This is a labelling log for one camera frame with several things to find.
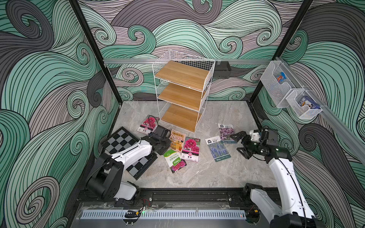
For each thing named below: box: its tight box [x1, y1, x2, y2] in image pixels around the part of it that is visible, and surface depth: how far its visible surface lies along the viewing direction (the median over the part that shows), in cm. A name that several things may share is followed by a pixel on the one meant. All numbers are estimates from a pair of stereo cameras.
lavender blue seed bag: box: [204, 135, 232, 163], surface depth 94 cm
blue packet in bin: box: [298, 95, 321, 110], surface depth 67 cm
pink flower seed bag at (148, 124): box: [136, 114, 160, 135], surface depth 109 cm
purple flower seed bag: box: [217, 123, 238, 144], surface depth 103 cm
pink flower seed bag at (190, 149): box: [180, 136, 202, 163], surface depth 94 cm
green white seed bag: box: [163, 149, 187, 174], surface depth 88 cm
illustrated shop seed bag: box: [169, 128, 187, 153], surface depth 96 cm
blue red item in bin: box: [276, 71, 288, 84], surface depth 85 cm
